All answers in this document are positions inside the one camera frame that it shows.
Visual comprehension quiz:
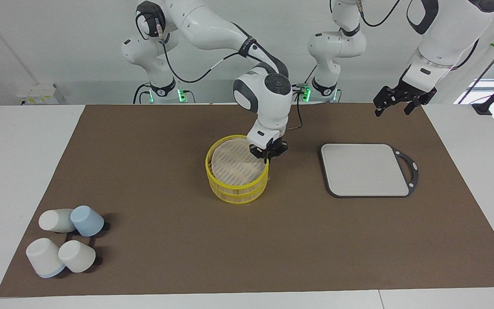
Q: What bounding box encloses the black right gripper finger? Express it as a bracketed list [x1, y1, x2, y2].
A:
[268, 143, 289, 164]
[250, 145, 269, 164]

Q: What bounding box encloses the yellow bamboo steamer basket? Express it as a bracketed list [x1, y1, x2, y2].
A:
[208, 174, 269, 205]

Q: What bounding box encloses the grey cutting board dark rim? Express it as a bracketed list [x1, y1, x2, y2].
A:
[320, 143, 419, 198]

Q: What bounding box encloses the brown table mat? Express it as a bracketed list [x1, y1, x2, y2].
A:
[0, 103, 494, 297]

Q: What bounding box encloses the light blue cup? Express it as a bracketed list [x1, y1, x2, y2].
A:
[70, 206, 105, 237]

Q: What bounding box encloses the black cup rack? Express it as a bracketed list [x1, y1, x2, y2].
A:
[64, 222, 111, 267]

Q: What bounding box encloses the plain white cup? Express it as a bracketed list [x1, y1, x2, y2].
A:
[39, 209, 76, 233]
[58, 240, 96, 273]

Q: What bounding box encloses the white cup with blue rim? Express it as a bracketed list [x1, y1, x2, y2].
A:
[26, 238, 66, 278]

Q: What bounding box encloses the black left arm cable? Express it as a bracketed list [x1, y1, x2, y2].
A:
[356, 0, 402, 27]

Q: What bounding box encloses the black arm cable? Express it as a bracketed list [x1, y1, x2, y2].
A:
[155, 24, 303, 130]
[356, 0, 402, 27]

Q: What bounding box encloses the black base cable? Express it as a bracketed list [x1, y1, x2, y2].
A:
[292, 64, 318, 93]
[133, 83, 150, 104]

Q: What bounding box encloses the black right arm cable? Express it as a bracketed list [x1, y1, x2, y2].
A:
[155, 24, 303, 130]

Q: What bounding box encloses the white wall socket box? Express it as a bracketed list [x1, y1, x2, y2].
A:
[17, 84, 59, 105]

